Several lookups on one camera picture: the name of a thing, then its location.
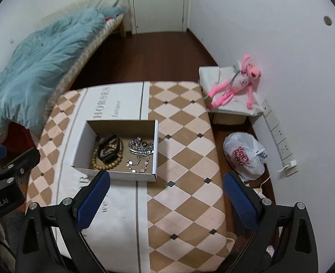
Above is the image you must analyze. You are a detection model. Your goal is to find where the black wristband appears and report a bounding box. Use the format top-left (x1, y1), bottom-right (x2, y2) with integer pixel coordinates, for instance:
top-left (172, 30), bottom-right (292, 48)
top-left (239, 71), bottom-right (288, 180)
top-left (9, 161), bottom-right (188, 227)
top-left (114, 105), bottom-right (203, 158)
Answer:
top-left (97, 133), bottom-right (121, 164)

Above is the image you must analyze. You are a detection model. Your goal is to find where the silver crystal bracelet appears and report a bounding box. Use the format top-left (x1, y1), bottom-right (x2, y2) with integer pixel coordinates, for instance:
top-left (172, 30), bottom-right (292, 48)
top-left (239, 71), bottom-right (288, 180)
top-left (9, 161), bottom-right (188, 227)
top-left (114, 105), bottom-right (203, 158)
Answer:
top-left (124, 157), bottom-right (152, 174)

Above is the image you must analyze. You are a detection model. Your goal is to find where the white plastic shopping bag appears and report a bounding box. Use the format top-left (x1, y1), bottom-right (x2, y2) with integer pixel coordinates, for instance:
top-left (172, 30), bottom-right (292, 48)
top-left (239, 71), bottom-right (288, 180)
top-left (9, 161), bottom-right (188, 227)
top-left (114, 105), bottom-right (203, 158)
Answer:
top-left (223, 132), bottom-right (267, 182)

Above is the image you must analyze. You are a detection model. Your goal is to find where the wooden bead bracelet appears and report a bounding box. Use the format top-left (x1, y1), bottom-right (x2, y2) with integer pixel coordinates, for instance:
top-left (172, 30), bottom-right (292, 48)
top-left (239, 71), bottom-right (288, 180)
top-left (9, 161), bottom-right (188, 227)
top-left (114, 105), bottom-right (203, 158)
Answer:
top-left (91, 140), bottom-right (125, 172)

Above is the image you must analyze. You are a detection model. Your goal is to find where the white cardboard box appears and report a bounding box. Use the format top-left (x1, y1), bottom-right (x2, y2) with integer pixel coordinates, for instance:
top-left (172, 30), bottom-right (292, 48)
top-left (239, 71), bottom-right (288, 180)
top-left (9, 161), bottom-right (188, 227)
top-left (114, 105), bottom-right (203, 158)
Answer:
top-left (72, 120), bottom-right (158, 182)

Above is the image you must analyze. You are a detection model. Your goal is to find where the teal duvet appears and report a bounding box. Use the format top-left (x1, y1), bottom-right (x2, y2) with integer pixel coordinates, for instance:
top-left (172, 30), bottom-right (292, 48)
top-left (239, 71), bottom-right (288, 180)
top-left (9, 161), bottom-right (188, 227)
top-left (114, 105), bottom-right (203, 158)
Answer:
top-left (0, 6), bottom-right (125, 136)

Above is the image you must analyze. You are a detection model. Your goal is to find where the bed with patterned mattress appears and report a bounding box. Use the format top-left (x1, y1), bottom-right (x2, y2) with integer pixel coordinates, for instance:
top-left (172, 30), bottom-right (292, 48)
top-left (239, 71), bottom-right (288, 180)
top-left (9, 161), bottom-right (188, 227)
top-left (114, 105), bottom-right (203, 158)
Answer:
top-left (40, 0), bottom-right (129, 126)

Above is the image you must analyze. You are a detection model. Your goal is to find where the white wall power strip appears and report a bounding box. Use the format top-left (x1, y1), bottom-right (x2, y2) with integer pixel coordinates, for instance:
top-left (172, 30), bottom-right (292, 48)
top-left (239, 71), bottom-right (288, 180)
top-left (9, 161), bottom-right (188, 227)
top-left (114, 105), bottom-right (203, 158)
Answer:
top-left (261, 99), bottom-right (298, 177)

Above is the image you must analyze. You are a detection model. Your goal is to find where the pink panther plush toy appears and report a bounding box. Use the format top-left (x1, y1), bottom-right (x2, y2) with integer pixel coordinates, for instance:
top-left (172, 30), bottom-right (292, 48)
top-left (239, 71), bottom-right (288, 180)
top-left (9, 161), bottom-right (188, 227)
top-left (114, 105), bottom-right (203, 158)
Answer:
top-left (207, 55), bottom-right (261, 110)

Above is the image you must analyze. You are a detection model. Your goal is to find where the white door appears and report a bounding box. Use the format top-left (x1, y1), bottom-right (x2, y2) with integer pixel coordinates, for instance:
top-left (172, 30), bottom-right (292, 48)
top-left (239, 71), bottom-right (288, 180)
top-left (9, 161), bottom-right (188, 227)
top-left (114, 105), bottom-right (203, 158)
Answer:
top-left (130, 0), bottom-right (189, 35)

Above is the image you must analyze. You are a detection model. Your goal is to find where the white charging cable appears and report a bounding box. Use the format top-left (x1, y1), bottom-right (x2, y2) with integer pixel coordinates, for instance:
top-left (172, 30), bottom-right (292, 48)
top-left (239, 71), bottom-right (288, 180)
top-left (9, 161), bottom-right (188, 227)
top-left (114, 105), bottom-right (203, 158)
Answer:
top-left (258, 164), bottom-right (290, 191)

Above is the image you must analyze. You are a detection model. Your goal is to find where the white cloth covered stool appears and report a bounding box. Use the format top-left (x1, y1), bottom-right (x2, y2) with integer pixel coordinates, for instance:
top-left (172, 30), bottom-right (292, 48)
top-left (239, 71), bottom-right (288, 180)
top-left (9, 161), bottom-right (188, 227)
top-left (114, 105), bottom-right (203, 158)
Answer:
top-left (198, 65), bottom-right (264, 126)

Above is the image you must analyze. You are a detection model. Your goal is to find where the chunky silver chain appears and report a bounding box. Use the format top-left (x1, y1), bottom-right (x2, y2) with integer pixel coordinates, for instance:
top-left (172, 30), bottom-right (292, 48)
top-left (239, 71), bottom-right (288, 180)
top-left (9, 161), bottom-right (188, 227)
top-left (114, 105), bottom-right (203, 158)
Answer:
top-left (127, 136), bottom-right (155, 157)

